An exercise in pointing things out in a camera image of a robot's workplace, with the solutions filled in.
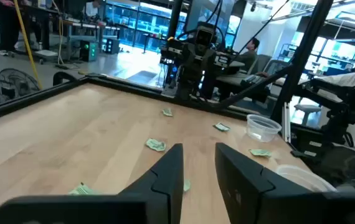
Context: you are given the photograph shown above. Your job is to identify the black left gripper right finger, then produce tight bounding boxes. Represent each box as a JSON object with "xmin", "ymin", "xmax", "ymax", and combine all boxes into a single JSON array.
[{"xmin": 214, "ymin": 142, "xmax": 355, "ymax": 224}]

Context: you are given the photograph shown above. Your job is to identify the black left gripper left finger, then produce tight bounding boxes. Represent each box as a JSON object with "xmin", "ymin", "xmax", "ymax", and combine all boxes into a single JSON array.
[{"xmin": 0, "ymin": 142, "xmax": 184, "ymax": 224}]

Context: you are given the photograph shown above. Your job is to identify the black building column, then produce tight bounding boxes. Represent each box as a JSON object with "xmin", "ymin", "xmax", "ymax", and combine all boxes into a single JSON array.
[{"xmin": 167, "ymin": 0, "xmax": 185, "ymax": 40}]

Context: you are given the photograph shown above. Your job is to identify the person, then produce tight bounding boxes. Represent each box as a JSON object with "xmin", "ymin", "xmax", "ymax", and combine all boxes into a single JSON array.
[
  {"xmin": 0, "ymin": 0, "xmax": 22, "ymax": 57},
  {"xmin": 233, "ymin": 37, "xmax": 261, "ymax": 74},
  {"xmin": 83, "ymin": 0, "xmax": 103, "ymax": 18},
  {"xmin": 316, "ymin": 43, "xmax": 355, "ymax": 103}
]

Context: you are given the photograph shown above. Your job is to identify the clear plastic container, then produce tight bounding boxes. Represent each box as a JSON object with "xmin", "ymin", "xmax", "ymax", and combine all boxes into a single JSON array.
[
  {"xmin": 246, "ymin": 114, "xmax": 283, "ymax": 143},
  {"xmin": 275, "ymin": 164, "xmax": 338, "ymax": 193}
]

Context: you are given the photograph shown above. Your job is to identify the black box with blue lights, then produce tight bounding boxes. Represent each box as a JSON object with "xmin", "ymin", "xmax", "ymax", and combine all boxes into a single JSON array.
[{"xmin": 102, "ymin": 37, "xmax": 121, "ymax": 55}]

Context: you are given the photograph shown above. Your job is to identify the silver aluminium extrusion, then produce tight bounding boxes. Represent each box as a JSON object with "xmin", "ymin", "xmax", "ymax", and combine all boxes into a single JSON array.
[{"xmin": 282, "ymin": 101, "xmax": 291, "ymax": 144}]

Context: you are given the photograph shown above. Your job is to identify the grey office chair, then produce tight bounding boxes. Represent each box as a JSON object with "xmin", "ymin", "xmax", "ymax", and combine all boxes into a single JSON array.
[{"xmin": 263, "ymin": 58, "xmax": 290, "ymax": 77}]

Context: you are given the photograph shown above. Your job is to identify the grey box with green light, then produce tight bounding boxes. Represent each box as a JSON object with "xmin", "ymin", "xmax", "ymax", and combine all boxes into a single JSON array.
[{"xmin": 79, "ymin": 39, "xmax": 100, "ymax": 62}]

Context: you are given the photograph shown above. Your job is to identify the grey stool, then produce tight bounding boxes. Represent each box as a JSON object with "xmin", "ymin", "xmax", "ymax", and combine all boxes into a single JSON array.
[{"xmin": 293, "ymin": 104, "xmax": 323, "ymax": 126}]

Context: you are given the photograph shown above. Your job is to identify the black floor fan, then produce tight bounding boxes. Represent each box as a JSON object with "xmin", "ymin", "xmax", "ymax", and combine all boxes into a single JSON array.
[{"xmin": 0, "ymin": 68, "xmax": 79, "ymax": 105}]

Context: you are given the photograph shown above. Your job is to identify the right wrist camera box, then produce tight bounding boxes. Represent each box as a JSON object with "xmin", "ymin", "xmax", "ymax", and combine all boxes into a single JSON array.
[{"xmin": 194, "ymin": 25, "xmax": 215, "ymax": 48}]

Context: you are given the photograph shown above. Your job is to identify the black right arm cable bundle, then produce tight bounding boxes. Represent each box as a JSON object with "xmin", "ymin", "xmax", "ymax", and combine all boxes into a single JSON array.
[{"xmin": 192, "ymin": 65, "xmax": 292, "ymax": 110}]

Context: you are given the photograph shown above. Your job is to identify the black table frame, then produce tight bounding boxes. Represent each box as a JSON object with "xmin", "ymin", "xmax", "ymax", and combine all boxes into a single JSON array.
[{"xmin": 0, "ymin": 0, "xmax": 334, "ymax": 147}]

